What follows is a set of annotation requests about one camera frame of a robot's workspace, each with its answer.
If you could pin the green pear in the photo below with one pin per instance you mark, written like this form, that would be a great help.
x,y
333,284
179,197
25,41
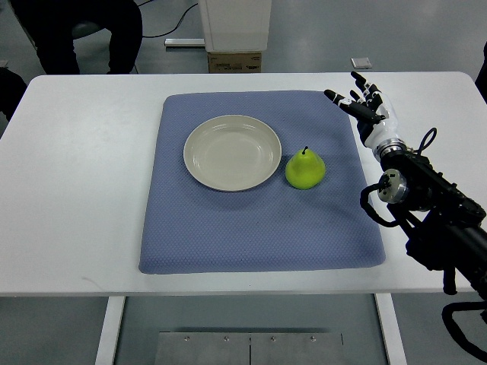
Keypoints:
x,y
305,169

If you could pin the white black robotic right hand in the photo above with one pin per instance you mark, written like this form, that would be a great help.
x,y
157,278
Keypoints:
x,y
376,120

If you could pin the left white table leg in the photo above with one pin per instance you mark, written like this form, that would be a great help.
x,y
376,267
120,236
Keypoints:
x,y
109,335

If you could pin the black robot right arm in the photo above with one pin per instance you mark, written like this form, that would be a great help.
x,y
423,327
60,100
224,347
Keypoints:
x,y
442,224

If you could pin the beige round plate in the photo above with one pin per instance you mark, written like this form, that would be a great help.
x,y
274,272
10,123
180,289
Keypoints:
x,y
232,153

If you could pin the dark object at right edge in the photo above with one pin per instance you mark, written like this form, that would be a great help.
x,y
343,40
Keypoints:
x,y
481,81

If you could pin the right white table leg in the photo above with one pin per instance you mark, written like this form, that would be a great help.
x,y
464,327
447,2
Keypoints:
x,y
393,343

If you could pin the small grey floor plate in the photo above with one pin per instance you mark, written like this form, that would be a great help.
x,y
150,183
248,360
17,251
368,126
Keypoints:
x,y
361,63

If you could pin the blue textured mat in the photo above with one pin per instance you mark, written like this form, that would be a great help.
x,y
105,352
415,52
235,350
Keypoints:
x,y
190,228

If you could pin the metal base plate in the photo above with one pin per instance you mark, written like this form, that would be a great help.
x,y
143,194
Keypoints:
x,y
249,348

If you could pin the dark object at left edge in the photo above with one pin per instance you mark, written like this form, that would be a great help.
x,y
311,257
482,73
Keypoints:
x,y
12,91

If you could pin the dark object at edge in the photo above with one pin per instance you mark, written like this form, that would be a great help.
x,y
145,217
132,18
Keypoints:
x,y
12,91
481,81

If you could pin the white table leg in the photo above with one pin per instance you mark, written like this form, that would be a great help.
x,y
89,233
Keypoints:
x,y
109,335
393,343

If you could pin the silver floor rail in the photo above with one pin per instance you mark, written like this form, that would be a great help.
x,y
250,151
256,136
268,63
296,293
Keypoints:
x,y
184,43

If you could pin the white pedestal column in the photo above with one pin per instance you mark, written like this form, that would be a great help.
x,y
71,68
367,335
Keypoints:
x,y
235,25

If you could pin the brown cardboard box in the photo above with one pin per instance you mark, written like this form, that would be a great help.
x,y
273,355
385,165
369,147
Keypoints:
x,y
234,62

